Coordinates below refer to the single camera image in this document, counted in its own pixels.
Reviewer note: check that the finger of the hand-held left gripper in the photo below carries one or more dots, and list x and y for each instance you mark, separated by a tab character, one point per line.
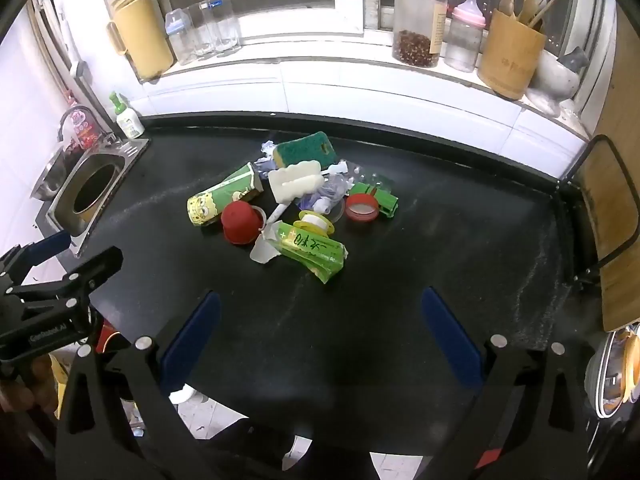
50	246
92	267

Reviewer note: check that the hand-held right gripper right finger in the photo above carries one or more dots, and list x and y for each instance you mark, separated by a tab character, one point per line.
450	340

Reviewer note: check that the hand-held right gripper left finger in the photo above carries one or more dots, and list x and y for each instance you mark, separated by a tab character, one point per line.
192	340

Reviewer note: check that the steel countertop bin opening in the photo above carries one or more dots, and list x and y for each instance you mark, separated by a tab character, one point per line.
115	157

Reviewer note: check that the green toy gun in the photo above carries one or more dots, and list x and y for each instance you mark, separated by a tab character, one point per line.
385	202

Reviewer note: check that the person's left hand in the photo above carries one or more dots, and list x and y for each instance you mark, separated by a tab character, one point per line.
42	385

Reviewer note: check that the steel sink basin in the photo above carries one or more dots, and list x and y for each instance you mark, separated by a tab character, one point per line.
50	175

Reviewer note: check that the red bucket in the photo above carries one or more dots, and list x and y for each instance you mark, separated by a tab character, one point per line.
112	342

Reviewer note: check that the torn white paper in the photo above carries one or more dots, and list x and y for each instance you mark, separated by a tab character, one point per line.
262	252

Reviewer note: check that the red detergent bottle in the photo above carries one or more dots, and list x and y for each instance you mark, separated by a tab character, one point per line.
85	127

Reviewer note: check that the red plastic cup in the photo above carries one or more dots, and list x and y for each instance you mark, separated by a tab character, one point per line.
240	222

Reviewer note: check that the steel faucet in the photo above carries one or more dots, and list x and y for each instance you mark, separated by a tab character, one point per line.
75	112

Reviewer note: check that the yellow-green cartoon carton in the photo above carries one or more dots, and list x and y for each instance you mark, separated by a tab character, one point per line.
220	197

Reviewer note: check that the green-capped dish soap bottle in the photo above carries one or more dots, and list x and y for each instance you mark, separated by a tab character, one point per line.
129	122

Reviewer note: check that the green drink pouch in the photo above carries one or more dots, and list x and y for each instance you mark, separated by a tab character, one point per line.
310	250

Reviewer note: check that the stack of dishes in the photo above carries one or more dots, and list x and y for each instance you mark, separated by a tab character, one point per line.
612	375

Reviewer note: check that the white hanging brush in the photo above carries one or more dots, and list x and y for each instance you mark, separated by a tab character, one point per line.
77	67

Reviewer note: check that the silver blister pack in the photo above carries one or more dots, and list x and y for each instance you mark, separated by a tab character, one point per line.
372	175

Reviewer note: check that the white foam bottle brush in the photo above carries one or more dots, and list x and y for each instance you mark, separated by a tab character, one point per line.
295	180

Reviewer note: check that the clear plastic dome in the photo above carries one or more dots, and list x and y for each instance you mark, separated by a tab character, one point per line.
330	192

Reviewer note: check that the crumpled white-purple wrapper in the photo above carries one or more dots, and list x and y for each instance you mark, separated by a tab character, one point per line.
265	157

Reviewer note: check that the wooden cutting board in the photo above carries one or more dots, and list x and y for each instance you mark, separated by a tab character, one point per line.
617	200

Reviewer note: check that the green and yellow sponge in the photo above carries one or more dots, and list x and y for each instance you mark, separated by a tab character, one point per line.
305	150

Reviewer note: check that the yellow plastic pitcher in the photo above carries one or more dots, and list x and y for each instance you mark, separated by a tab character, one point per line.
142	35

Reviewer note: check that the blue-capped baby bottle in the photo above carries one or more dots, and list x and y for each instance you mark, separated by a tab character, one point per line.
180	40

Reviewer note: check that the clear drinking glass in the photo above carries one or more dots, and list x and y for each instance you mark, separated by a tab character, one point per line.
225	25
202	35

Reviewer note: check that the bamboo utensil holder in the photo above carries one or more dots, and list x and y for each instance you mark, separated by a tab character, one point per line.
510	55

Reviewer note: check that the pink-capped baby bottle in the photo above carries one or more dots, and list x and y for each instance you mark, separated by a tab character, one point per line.
465	40

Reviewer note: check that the clear jar of dried peppers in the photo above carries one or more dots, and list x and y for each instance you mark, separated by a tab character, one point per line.
417	20

